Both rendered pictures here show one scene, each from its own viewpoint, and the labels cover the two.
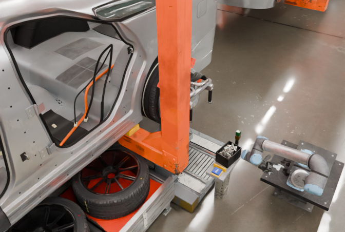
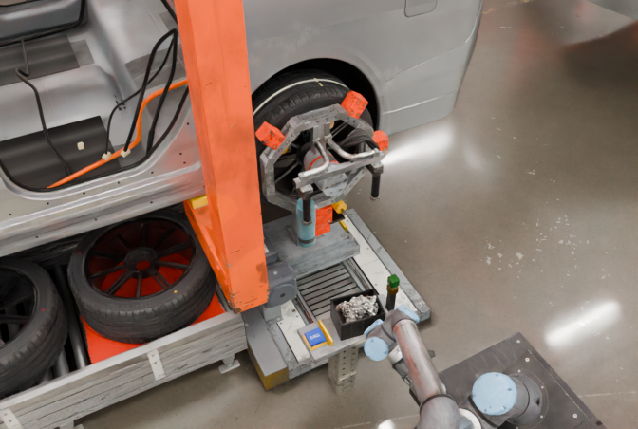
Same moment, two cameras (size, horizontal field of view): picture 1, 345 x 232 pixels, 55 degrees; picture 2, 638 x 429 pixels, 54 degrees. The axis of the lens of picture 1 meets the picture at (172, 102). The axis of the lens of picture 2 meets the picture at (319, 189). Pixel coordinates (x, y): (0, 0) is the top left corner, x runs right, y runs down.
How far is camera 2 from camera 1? 124 cm
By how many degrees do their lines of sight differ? 22
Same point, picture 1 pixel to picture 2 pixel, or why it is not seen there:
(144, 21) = not seen: hidden behind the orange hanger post
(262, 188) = not seen: hidden behind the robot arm
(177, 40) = (197, 59)
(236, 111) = (492, 233)
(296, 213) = not seen: outside the picture
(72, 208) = (43, 294)
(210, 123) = (421, 237)
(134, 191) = (148, 309)
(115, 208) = (110, 324)
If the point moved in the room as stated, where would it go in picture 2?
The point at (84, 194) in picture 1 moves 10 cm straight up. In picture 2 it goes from (75, 278) to (69, 264)
